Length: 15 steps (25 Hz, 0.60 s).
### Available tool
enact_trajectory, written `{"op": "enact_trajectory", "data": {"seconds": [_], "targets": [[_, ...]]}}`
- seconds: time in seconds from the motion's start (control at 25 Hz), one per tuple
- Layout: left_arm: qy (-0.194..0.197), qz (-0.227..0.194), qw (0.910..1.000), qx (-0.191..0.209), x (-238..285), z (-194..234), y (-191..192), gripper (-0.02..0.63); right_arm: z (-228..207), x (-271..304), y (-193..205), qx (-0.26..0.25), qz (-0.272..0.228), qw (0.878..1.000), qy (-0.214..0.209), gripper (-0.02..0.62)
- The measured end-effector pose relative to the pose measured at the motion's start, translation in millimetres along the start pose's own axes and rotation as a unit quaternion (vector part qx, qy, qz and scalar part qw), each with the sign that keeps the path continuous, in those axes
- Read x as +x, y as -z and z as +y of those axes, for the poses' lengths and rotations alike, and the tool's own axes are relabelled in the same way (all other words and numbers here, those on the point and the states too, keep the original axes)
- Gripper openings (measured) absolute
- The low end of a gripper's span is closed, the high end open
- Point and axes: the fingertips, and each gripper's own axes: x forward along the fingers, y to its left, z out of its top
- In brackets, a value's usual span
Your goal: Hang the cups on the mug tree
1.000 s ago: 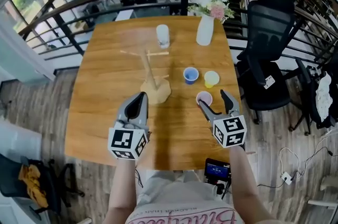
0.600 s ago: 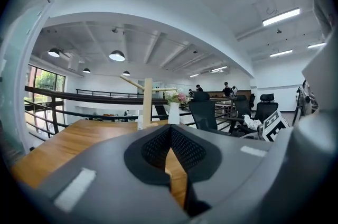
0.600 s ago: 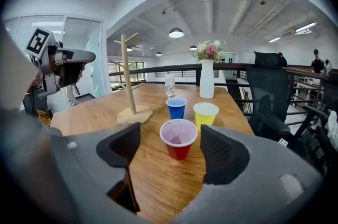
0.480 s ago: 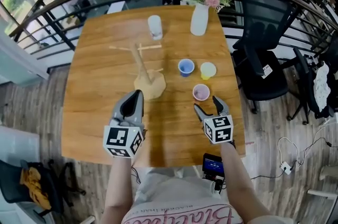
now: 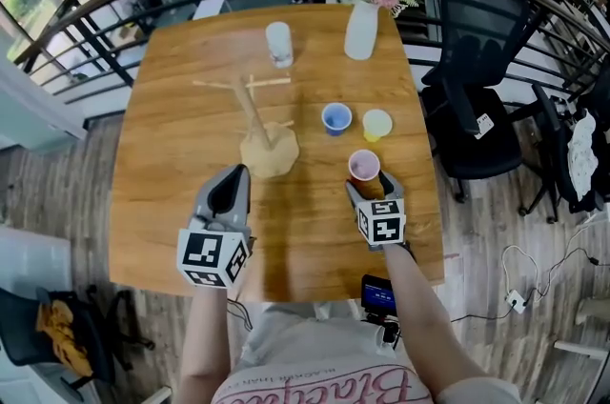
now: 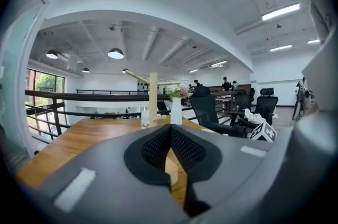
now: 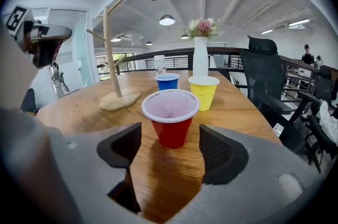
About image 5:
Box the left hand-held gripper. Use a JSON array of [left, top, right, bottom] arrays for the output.
[[176, 163, 254, 293]]

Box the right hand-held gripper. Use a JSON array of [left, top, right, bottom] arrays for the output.
[[344, 170, 412, 253]]

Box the pink and orange cup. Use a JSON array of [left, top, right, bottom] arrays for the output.
[[347, 149, 385, 202]]

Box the wooden mug tree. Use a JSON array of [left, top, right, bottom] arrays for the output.
[[192, 73, 300, 180]]

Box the yellow cup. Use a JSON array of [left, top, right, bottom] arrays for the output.
[[361, 108, 395, 143]]

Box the blue cup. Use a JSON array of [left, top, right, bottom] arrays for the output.
[[321, 102, 354, 138]]

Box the person's left forearm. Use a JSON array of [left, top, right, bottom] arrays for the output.
[[175, 283, 235, 404]]

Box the person's right forearm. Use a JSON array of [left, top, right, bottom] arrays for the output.
[[382, 241, 499, 401]]

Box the black device with screen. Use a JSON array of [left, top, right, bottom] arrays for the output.
[[359, 273, 399, 346]]

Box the white tag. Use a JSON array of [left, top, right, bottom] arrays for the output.
[[473, 112, 495, 140]]

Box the white vase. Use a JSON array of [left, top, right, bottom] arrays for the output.
[[343, 2, 381, 62]]

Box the white translucent tumbler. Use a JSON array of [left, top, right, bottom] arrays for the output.
[[264, 21, 294, 70]]

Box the black mesh office chair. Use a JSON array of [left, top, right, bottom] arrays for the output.
[[417, 0, 534, 205]]

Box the person's light printed shirt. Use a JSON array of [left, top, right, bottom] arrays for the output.
[[209, 298, 523, 404]]

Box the white power strip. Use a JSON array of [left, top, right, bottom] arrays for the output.
[[503, 289, 529, 313]]

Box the black office chair with cloth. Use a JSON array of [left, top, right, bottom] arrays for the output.
[[518, 58, 610, 225]]

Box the black chair with yellow cloth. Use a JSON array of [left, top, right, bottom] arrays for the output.
[[0, 283, 156, 390]]

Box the yellow cloth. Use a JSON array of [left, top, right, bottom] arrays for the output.
[[36, 298, 95, 378]]

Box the white crumpled cloth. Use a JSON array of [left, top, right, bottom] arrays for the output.
[[566, 110, 600, 203]]

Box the black thin cable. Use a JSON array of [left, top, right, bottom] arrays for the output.
[[225, 296, 254, 333]]

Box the white cable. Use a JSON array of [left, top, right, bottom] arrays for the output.
[[499, 213, 610, 304]]

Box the black floor cable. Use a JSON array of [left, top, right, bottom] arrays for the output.
[[450, 247, 600, 325]]

